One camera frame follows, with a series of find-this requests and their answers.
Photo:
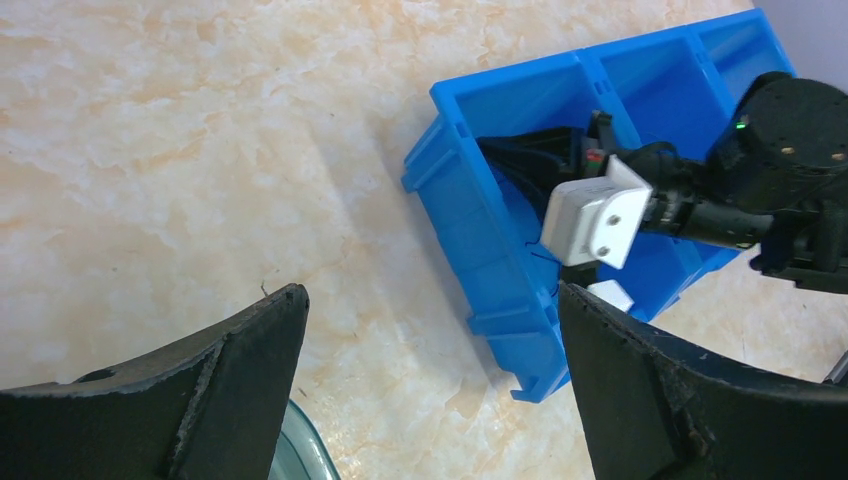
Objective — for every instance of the blue three-compartment bin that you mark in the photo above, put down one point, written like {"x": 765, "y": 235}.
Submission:
{"x": 680, "y": 85}

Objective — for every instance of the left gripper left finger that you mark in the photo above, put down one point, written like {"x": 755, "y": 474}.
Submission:
{"x": 207, "y": 406}

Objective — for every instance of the teal transparent plastic tray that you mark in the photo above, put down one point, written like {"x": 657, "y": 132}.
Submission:
{"x": 300, "y": 453}

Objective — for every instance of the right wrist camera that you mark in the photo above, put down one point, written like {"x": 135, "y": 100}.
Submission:
{"x": 596, "y": 219}

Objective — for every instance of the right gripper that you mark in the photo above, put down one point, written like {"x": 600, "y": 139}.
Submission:
{"x": 537, "y": 162}

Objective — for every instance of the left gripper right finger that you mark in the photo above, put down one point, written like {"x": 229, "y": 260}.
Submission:
{"x": 656, "y": 406}

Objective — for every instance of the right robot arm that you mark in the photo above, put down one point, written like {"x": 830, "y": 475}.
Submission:
{"x": 775, "y": 178}

